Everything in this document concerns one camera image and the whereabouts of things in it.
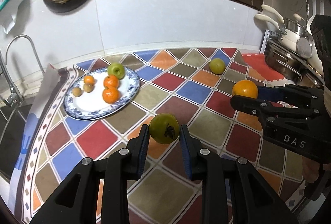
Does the small orange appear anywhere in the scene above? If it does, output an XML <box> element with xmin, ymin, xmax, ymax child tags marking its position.
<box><xmin>232</xmin><ymin>80</ymin><xmax>259</xmax><ymax>99</ymax></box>
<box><xmin>84</xmin><ymin>75</ymin><xmax>95</xmax><ymax>85</ymax></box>

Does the yellow-green pear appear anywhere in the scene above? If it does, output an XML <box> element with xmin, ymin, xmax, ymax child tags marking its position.
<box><xmin>209</xmin><ymin>58</ymin><xmax>225</xmax><ymax>75</ymax></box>

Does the brown kiwi front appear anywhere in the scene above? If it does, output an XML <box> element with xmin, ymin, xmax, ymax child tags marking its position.
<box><xmin>72</xmin><ymin>87</ymin><xmax>83</xmax><ymax>97</ymax></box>

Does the brown kiwi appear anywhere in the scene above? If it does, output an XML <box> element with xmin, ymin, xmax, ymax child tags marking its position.
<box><xmin>83</xmin><ymin>83</ymin><xmax>94</xmax><ymax>93</ymax></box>
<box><xmin>72</xmin><ymin>87</ymin><xmax>83</xmax><ymax>97</ymax></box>

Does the large orange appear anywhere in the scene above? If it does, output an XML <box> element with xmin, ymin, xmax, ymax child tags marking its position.
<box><xmin>102</xmin><ymin>87</ymin><xmax>120</xmax><ymax>104</ymax></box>
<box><xmin>103</xmin><ymin>75</ymin><xmax>120</xmax><ymax>89</ymax></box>

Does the small green persimmon front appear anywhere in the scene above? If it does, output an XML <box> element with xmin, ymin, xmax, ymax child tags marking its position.
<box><xmin>149</xmin><ymin>113</ymin><xmax>180</xmax><ymax>144</ymax></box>

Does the brown kiwi back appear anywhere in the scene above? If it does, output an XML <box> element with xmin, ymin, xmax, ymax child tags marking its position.
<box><xmin>83</xmin><ymin>83</ymin><xmax>94</xmax><ymax>93</ymax></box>

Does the green apple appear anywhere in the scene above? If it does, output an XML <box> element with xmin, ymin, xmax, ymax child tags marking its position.
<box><xmin>107</xmin><ymin>63</ymin><xmax>126</xmax><ymax>80</ymax></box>

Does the chrome kitchen faucet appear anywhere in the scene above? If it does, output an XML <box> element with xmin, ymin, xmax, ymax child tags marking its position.
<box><xmin>1</xmin><ymin>54</ymin><xmax>24</xmax><ymax>107</ymax></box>

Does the steel pot lower rack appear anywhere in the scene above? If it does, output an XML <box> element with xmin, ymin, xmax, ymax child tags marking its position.
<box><xmin>264</xmin><ymin>41</ymin><xmax>324</xmax><ymax>88</ymax></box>

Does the metal skimmer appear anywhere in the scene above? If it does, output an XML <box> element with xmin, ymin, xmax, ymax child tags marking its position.
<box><xmin>296</xmin><ymin>0</ymin><xmax>313</xmax><ymax>59</ymax></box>

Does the red striped cloth mat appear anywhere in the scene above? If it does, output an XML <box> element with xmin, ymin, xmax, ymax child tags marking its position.
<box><xmin>242</xmin><ymin>54</ymin><xmax>294</xmax><ymax>86</ymax></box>

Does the white pot rack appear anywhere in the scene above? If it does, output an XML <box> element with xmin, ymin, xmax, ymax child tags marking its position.
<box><xmin>260</xmin><ymin>30</ymin><xmax>281</xmax><ymax>54</ymax></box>

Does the blue white porcelain plate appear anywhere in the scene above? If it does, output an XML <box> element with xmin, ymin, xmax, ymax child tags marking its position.
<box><xmin>63</xmin><ymin>67</ymin><xmax>140</xmax><ymax>120</ymax></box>

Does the stainless steel sink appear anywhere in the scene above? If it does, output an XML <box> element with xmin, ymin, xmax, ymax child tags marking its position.
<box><xmin>0</xmin><ymin>104</ymin><xmax>31</xmax><ymax>182</ymax></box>

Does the colourful diamond pattern mat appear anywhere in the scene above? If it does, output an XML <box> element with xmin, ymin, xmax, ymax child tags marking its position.
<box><xmin>8</xmin><ymin>48</ymin><xmax>305</xmax><ymax>223</ymax></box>

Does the thin gooseneck water tap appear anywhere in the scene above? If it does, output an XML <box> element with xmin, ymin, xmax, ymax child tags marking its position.
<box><xmin>4</xmin><ymin>34</ymin><xmax>45</xmax><ymax>79</ymax></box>

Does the cream handled saucepan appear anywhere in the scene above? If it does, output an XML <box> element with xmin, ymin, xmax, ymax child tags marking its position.
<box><xmin>255</xmin><ymin>4</ymin><xmax>305</xmax><ymax>52</ymax></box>

